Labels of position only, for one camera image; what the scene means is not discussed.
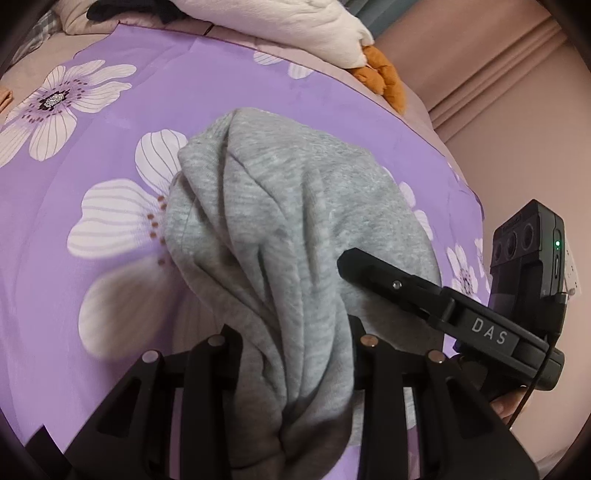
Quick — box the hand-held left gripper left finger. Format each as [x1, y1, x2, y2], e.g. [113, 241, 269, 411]
[64, 323, 245, 480]

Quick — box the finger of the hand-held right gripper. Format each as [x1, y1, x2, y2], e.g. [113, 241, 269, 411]
[337, 248, 455, 334]

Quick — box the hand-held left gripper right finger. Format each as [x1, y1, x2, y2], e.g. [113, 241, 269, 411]
[345, 315, 540, 480]

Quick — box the grey fleece sweatshirt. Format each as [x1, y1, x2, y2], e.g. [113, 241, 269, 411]
[163, 107, 445, 480]

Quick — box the person's right hand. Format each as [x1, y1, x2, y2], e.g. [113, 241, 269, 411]
[489, 387, 528, 428]

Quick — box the purple floral blanket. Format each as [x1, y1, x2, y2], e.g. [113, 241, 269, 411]
[0, 23, 492, 435]

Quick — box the pink curtain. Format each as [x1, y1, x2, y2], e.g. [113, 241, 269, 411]
[369, 0, 591, 153]

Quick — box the rust orange garment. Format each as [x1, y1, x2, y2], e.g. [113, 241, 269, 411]
[347, 44, 408, 114]

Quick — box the grey-blue curtain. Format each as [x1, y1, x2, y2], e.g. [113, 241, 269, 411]
[344, 0, 419, 40]

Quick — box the white fleece garment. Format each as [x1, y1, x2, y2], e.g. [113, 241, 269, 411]
[175, 0, 376, 70]

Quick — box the beige bed sheet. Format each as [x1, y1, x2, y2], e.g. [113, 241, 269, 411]
[0, 25, 432, 132]

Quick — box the dark navy garment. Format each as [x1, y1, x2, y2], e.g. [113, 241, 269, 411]
[86, 0, 188, 24]

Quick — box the beige padded duvet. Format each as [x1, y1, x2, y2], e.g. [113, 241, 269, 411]
[59, 0, 116, 35]

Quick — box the black cable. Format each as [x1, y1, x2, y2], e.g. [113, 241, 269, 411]
[505, 292, 570, 430]

